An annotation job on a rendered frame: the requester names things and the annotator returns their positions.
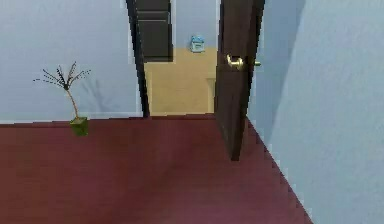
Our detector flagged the dark brown room door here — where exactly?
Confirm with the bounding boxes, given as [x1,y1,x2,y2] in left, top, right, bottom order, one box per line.
[214,0,266,162]

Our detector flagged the small light blue box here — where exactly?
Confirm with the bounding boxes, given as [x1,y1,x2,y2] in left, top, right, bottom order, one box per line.
[189,34,206,54]

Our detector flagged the dark brown panelled door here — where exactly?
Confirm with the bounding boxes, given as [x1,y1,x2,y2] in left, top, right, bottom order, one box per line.
[134,0,174,64]

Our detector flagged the house plant in green pot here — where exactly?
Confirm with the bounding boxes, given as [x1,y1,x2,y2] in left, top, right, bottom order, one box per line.
[32,61,92,137]

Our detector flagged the brass door handle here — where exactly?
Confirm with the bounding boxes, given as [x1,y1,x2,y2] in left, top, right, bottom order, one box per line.
[226,54,245,71]

